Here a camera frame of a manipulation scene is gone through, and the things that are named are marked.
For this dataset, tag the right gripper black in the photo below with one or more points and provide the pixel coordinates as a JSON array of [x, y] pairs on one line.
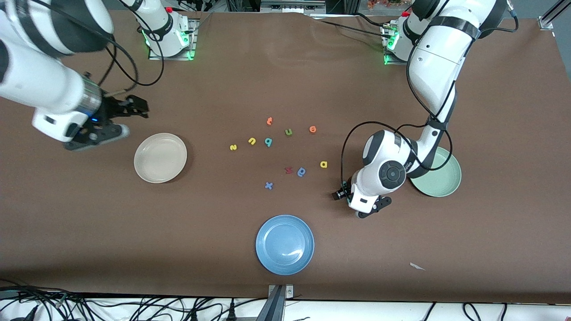
[[111, 109]]

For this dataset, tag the white paper scrap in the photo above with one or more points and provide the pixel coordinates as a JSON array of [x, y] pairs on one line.
[[417, 266]]

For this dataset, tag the brown table cover sheet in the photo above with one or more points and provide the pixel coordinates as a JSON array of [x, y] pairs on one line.
[[89, 223]]

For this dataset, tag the black power plug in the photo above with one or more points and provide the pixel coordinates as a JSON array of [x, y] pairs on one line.
[[194, 314], [231, 313]]

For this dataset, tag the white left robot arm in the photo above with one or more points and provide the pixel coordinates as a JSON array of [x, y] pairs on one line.
[[437, 67]]

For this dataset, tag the blue plate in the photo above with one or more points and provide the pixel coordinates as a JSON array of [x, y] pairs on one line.
[[284, 245]]

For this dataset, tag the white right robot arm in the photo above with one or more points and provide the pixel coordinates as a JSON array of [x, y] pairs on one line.
[[40, 84]]

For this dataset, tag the beige brown plate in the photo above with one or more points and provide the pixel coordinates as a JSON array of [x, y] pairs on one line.
[[160, 158]]

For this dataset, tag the dark aluminium strut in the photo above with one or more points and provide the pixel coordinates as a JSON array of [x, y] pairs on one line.
[[279, 307]]

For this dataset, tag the orange decoration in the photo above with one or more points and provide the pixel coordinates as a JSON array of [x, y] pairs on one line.
[[383, 3]]

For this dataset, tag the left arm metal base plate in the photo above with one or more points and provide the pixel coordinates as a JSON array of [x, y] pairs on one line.
[[387, 60]]

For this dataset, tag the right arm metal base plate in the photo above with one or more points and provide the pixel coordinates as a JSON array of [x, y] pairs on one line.
[[192, 33]]

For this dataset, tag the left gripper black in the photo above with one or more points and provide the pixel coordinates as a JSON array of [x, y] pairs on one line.
[[344, 192]]

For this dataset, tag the grey metal box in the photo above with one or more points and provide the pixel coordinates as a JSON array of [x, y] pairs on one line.
[[292, 5]]

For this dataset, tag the blue foam letter a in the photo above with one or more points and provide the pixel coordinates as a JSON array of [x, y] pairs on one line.
[[304, 173]]

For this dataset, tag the light green plate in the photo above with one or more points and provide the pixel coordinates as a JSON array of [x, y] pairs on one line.
[[441, 183]]

